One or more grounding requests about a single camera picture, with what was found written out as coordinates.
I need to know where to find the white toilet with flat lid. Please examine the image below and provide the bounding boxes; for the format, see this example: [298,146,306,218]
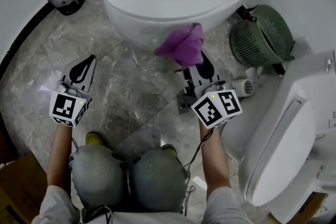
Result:
[220,49,336,224]

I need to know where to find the person's leg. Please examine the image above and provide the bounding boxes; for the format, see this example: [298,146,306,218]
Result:
[129,149,188,214]
[68,144,130,211]

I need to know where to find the yellow left shoe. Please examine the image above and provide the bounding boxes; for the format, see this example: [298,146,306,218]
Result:
[85,132,104,147]

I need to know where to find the yellow right shoe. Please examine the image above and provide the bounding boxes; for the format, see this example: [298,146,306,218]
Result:
[160,144,179,157]

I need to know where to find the yellow shoe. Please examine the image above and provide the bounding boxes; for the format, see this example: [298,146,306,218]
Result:
[160,144,179,157]
[85,132,104,147]

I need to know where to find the thin black cable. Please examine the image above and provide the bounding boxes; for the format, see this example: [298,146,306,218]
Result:
[183,127,215,216]

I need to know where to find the purple cloth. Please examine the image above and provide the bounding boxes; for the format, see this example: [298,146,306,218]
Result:
[154,22,205,66]

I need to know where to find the person's left forearm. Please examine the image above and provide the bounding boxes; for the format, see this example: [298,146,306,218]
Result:
[46,123,74,195]

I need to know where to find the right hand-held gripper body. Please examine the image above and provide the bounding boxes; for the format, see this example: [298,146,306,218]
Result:
[177,80,243,130]

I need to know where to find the person's white shirt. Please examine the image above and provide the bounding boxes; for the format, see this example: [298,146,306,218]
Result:
[30,185,253,224]

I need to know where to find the person's right forearm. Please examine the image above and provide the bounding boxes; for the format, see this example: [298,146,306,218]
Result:
[198,120,232,200]

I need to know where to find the person's right leg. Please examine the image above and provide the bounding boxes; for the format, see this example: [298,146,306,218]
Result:
[129,149,188,214]

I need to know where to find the small white blower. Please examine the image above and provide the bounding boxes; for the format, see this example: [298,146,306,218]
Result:
[232,78,256,98]

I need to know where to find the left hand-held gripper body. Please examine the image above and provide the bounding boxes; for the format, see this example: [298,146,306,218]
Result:
[49,80,92,128]

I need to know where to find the brown cardboard box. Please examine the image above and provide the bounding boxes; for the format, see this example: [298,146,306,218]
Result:
[0,151,48,224]

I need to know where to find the green slatted fan heater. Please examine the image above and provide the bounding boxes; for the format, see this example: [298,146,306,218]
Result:
[229,4,296,67]

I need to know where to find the flat brown cardboard sheet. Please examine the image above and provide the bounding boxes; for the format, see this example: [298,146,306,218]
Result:
[267,191,329,224]

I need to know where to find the person's left leg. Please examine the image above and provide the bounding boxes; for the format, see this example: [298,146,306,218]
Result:
[68,144,130,211]

